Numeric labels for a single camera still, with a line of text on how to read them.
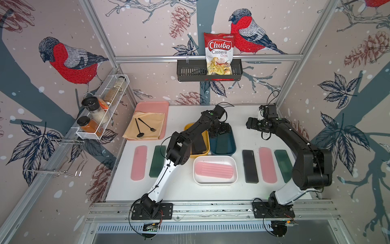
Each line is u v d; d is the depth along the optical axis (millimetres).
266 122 670
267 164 893
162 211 728
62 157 559
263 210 728
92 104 624
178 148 632
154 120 1113
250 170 858
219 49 817
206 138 971
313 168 456
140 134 1037
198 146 925
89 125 603
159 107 1204
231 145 949
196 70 1070
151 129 1067
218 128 856
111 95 778
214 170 840
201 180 825
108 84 844
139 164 902
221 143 971
